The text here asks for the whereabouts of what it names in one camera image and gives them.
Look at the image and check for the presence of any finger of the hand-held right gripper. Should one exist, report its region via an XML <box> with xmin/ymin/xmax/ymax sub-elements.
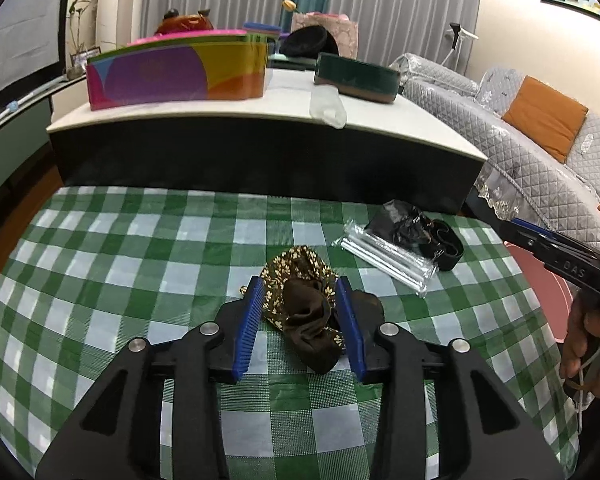
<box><xmin>495</xmin><ymin>218</ymin><xmax>600</xmax><ymax>282</ymax></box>

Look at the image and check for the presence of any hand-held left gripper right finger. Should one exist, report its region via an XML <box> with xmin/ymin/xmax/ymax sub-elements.
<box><xmin>334</xmin><ymin>275</ymin><xmax>566</xmax><ymax>480</ymax></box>

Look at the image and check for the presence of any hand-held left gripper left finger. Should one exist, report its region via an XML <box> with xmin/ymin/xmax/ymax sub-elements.
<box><xmin>35</xmin><ymin>275</ymin><xmax>267</xmax><ymax>480</ymax></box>

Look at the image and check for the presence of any pink bin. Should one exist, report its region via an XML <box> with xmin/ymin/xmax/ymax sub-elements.
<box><xmin>505</xmin><ymin>242</ymin><xmax>576</xmax><ymax>346</ymax></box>

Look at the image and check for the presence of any brown floral cloth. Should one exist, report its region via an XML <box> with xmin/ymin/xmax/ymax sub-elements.
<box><xmin>240</xmin><ymin>246</ymin><xmax>383</xmax><ymax>375</ymax></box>

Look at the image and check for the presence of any person's right hand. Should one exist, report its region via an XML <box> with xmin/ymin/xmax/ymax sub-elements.
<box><xmin>560</xmin><ymin>290</ymin><xmax>600</xmax><ymax>396</ymax></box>

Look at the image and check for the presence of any clear packet of straws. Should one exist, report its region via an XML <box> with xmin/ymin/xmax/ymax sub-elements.
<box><xmin>331</xmin><ymin>219</ymin><xmax>438</xmax><ymax>300</ymax></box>

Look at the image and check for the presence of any sofa with grey quilted cover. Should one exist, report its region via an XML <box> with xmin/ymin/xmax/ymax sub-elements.
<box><xmin>387</xmin><ymin>52</ymin><xmax>600</xmax><ymax>241</ymax></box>

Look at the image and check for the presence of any orange cushion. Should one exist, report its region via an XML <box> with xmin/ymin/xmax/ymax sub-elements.
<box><xmin>501</xmin><ymin>76</ymin><xmax>589</xmax><ymax>163</ymax></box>

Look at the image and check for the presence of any black plastic bag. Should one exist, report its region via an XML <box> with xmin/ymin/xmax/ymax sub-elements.
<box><xmin>367</xmin><ymin>200</ymin><xmax>433</xmax><ymax>256</ymax></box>

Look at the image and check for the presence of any green checked tablecloth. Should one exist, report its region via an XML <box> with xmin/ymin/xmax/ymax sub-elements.
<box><xmin>0</xmin><ymin>185</ymin><xmax>581</xmax><ymax>480</ymax></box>

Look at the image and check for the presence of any grey cushion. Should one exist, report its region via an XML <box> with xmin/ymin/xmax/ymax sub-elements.
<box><xmin>472</xmin><ymin>66</ymin><xmax>526</xmax><ymax>116</ymax></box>

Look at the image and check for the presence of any white top coffee table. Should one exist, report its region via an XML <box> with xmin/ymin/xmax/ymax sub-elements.
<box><xmin>46</xmin><ymin>67</ymin><xmax>489</xmax><ymax>216</ymax></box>

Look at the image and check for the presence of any white stand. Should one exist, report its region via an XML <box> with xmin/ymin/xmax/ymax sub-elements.
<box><xmin>440</xmin><ymin>22</ymin><xmax>480</xmax><ymax>68</ymax></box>

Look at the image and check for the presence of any clear plastic cup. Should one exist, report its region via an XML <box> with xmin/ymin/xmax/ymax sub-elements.
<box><xmin>310</xmin><ymin>85</ymin><xmax>348</xmax><ymax>128</ymax></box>

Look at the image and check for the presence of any dark green box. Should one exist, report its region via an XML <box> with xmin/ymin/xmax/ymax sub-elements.
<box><xmin>314</xmin><ymin>52</ymin><xmax>403</xmax><ymax>105</ymax></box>

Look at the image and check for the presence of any colourful box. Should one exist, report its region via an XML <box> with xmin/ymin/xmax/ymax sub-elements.
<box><xmin>85</xmin><ymin>30</ymin><xmax>272</xmax><ymax>112</ymax></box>

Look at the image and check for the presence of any dark flat tray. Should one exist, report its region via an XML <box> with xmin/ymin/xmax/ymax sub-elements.
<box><xmin>270</xmin><ymin>54</ymin><xmax>318</xmax><ymax>71</ymax></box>

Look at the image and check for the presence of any black hat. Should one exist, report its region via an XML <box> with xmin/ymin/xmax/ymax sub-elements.
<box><xmin>279</xmin><ymin>26</ymin><xmax>341</xmax><ymax>58</ymax></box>

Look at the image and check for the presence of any pink gift bag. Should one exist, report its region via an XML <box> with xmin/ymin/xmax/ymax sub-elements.
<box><xmin>291</xmin><ymin>11</ymin><xmax>359</xmax><ymax>63</ymax></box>

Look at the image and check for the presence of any television cabinet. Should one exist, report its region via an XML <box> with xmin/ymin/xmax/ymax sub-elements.
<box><xmin>0</xmin><ymin>67</ymin><xmax>88</xmax><ymax>211</ymax></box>

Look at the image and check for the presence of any blue box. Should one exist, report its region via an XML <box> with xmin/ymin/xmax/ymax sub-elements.
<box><xmin>243</xmin><ymin>21</ymin><xmax>282</xmax><ymax>36</ymax></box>

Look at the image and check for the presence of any red teapot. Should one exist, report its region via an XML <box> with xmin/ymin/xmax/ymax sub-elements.
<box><xmin>154</xmin><ymin>8</ymin><xmax>215</xmax><ymax>36</ymax></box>

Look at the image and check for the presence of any white rod with blue grip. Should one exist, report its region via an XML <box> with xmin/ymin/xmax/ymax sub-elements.
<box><xmin>0</xmin><ymin>77</ymin><xmax>66</xmax><ymax>136</ymax></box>

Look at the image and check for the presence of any green stem plant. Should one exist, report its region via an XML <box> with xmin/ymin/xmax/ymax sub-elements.
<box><xmin>67</xmin><ymin>0</ymin><xmax>93</xmax><ymax>56</ymax></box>

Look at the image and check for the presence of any television with white cover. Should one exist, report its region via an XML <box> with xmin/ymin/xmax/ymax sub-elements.
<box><xmin>0</xmin><ymin>0</ymin><xmax>72</xmax><ymax>111</ymax></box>

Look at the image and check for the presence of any black strap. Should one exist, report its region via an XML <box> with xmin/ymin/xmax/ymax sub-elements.
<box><xmin>415</xmin><ymin>220</ymin><xmax>465</xmax><ymax>272</ymax></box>

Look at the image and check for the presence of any white cable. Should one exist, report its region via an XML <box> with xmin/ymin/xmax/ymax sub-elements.
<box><xmin>572</xmin><ymin>310</ymin><xmax>600</xmax><ymax>436</ymax></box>

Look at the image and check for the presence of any photo frame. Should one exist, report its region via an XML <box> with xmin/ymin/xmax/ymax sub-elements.
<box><xmin>70</xmin><ymin>46</ymin><xmax>102</xmax><ymax>68</ymax></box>

